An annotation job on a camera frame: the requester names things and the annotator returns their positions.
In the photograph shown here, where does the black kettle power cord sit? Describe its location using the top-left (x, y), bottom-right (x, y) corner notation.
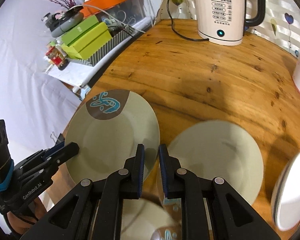
top-left (166, 0), bottom-right (210, 42)

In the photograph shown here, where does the zigzag pattern box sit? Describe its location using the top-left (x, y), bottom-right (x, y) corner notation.
top-left (66, 25), bottom-right (134, 67)

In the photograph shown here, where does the black binder clip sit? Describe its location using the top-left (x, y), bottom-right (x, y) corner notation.
top-left (50, 132), bottom-right (65, 146)

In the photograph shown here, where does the grey pouch case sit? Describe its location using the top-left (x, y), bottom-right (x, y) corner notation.
top-left (51, 12), bottom-right (83, 38)

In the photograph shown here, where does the orange lidded storage box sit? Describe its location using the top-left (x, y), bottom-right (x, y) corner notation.
top-left (81, 0), bottom-right (144, 26)

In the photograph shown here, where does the white electric kettle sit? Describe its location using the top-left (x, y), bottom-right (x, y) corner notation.
top-left (195, 0), bottom-right (266, 46)

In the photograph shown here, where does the heart pattern curtain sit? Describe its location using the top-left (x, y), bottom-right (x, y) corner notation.
top-left (155, 0), bottom-right (300, 56)

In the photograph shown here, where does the large white blue-striped bowl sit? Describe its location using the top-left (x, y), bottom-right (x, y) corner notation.
top-left (271, 152), bottom-right (300, 231)

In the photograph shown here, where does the green gift boxes stack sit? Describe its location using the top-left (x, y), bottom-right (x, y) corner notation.
top-left (61, 16), bottom-right (112, 60)

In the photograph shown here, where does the person left hand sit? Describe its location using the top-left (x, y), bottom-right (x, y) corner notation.
top-left (7, 197), bottom-right (47, 235)

